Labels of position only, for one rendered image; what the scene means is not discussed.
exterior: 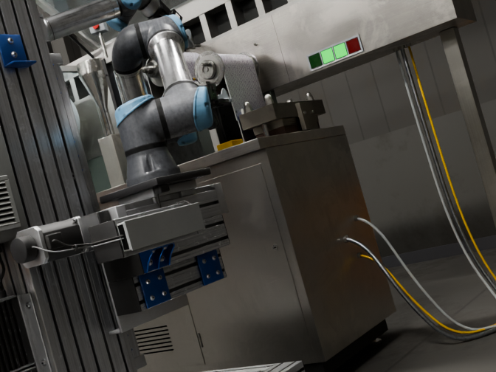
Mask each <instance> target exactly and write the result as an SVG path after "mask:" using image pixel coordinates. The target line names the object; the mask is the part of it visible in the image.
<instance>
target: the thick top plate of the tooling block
mask: <svg viewBox="0 0 496 372"><path fill-rule="evenodd" d="M303 102H311V104H312V106H313V109H314V114H315V115H316V114H317V116H319V115H321V114H325V113H326V111H325V108H324V105H323V101H322V100H306V101H296V102H287V103H271V104H269V105H267V106H264V107H261V108H258V109H256V110H253V111H250V112H247V113H246V114H242V115H240V116H239V118H240V121H241V125H242V128H243V131H245V130H251V129H254V128H257V127H259V126H261V125H263V124H268V123H271V122H274V121H276V120H280V119H283V118H290V117H298V113H297V109H296V106H295V104H296V103H303Z"/></svg>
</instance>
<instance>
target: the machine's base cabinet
mask: <svg viewBox="0 0 496 372"><path fill-rule="evenodd" d="M209 168H210V172H211V174H210V175H207V176H203V177H201V178H198V179H195V180H196V185H197V187H203V186H207V185H212V184H215V183H219V182H220V183H221V186H222V190H223V193H224V198H225V200H226V203H227V208H228V210H229V212H228V213H223V214H222V215H223V219H224V223H225V227H226V229H227V234H228V237H229V240H230V244H229V245H226V246H225V247H221V248H219V250H220V253H221V258H222V260H223V264H224V268H225V271H226V274H227V277H226V278H223V279H221V280H218V281H216V282H214V283H211V284H208V285H206V286H203V287H201V288H199V289H196V290H194V291H191V292H188V293H187V294H186V295H187V299H188V303H189V304H188V305H186V306H184V307H181V308H180V309H177V310H175V311H172V312H170V313H168V314H165V315H163V316H161V317H158V318H156V319H154V320H151V321H149V322H147V323H144V324H142V325H139V326H137V327H135V328H134V333H135V336H136V339H137V344H138V347H139V352H140V353H139V354H144V355H145V361H146V363H147V365H146V366H144V367H142V368H140V369H138V370H137V372H202V371H215V370H222V369H229V368H241V367H248V366H255V365H268V364H275V363H282V362H294V361H301V360H302V361H303V365H304V368H305V371H306V372H333V371H335V370H336V369H337V368H338V367H339V366H341V365H342V364H343V363H345V362H346V361H348V360H349V359H350V358H351V357H353V356H354V355H355V354H357V353H358V352H360V351H361V350H362V349H363V348H364V347H366V346H367V345H368V346H374V345H378V344H380V343H382V339H380V338H378V337H379V336H381V335H382V334H384V333H385V332H386V331H387V330H388V326H387V323H386V320H385V319H386V318H387V317H389V316H390V315H392V313H394V312H395V311H396V307H395V305H394V302H393V297H392V294H391V291H390V287H389V284H388V279H387V277H386V276H385V274H384V273H383V271H382V270H381V269H380V268H379V266H378V265H377V263H376V262H374V261H372V260H370V259H368V258H363V257H361V258H358V257H357V253H358V252H361V253H362V254H363V255H367V256H369V257H370V255H369V254H368V253H367V252H366V251H365V250H363V249H362V248H361V247H359V246H357V245H356V244H353V243H351V242H348V243H345V242H344V241H343V236H344V235H348V237H349V238H353V239H356V240H358V241H360V242H361V243H363V244H364V245H365V246H366V247H368V248H369V249H370V250H371V251H372V252H373V253H374V254H375V256H376V257H377V258H378V259H379V260H380V261H381V262H382V259H381V255H380V253H379V248H378V245H377V242H376V238H375V235H374V232H373V228H372V226H370V225H369V224H366V223H365V222H364V221H360V220H358V221H355V220H354V216H356V215H358V216H359V217H360V218H363V219H365V220H367V221H369V222H371V220H370V217H369V214H368V209H367V207H366V203H365V199H364V196H363V193H362V188H361V186H360V183H359V178H358V176H357V171H356V168H355V165H354V161H353V157H352V155H351V150H350V147H349V144H348V140H347V136H346V134H344V135H339V136H335V137H327V138H322V139H314V140H309V141H305V142H297V143H292V144H288V145H280V146H275V147H271V148H264V149H261V150H259V151H255V152H252V153H250V154H246V155H243V156H240V157H237V158H234V159H231V160H228V161H226V162H222V163H219V164H217V165H213V166H210V167H209ZM382 264H383V263H382Z"/></svg>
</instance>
